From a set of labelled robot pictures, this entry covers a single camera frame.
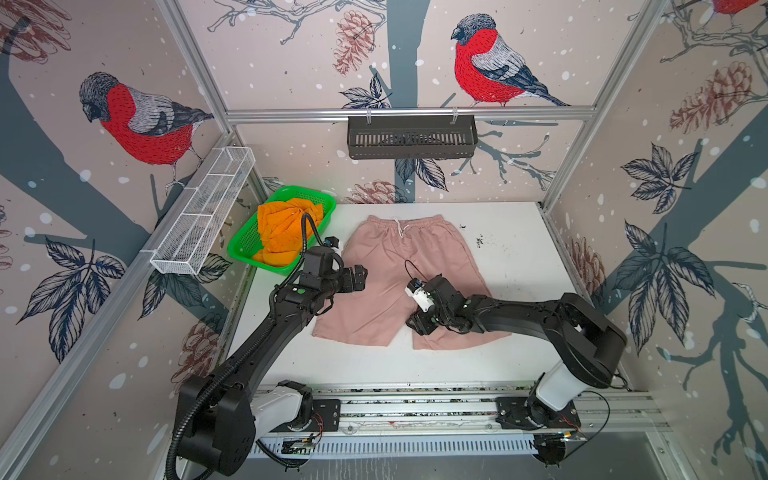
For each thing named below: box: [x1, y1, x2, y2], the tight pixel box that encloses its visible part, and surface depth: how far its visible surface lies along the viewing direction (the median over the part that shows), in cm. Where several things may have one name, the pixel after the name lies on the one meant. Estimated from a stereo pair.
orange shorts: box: [252, 198, 324, 267], surface depth 109 cm
